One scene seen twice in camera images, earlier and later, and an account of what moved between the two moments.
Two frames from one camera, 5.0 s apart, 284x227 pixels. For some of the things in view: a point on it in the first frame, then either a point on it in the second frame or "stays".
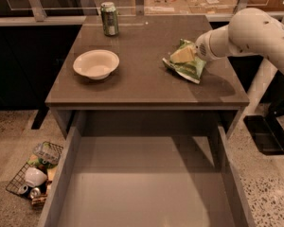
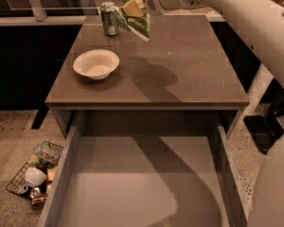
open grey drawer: x=146 y=168 stays
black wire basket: x=34 y=178 stays
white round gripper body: x=203 y=48 to x=150 y=1
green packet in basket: x=42 y=163 stays
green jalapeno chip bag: x=189 y=70 to x=138 y=26
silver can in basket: x=23 y=189 stays
